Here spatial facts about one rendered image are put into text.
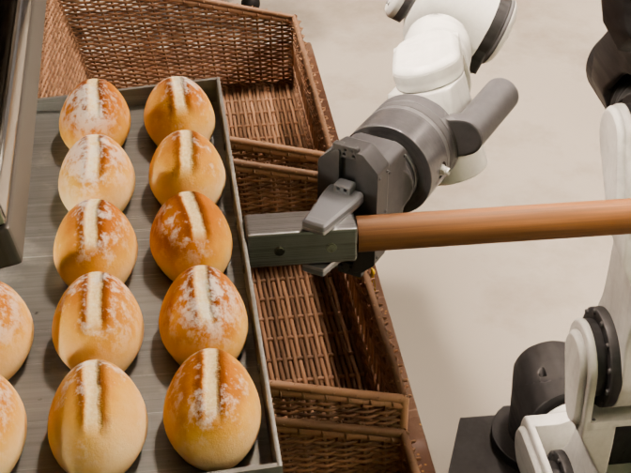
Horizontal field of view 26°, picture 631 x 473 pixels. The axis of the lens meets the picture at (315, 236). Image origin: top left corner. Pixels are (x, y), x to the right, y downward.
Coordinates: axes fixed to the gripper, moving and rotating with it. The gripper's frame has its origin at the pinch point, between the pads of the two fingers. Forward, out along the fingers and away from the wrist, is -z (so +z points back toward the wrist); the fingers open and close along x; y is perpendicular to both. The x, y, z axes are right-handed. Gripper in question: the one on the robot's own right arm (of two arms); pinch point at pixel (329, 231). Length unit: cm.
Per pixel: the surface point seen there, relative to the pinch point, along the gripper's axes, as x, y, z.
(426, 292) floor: -122, -50, 152
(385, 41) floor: -123, -114, 269
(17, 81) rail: 23.2, -8.9, -25.6
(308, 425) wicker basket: -45, -13, 23
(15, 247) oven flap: 21.0, -0.1, -37.7
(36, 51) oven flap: 20.9, -13.6, -17.9
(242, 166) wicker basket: -45, -50, 71
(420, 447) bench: -63, -7, 44
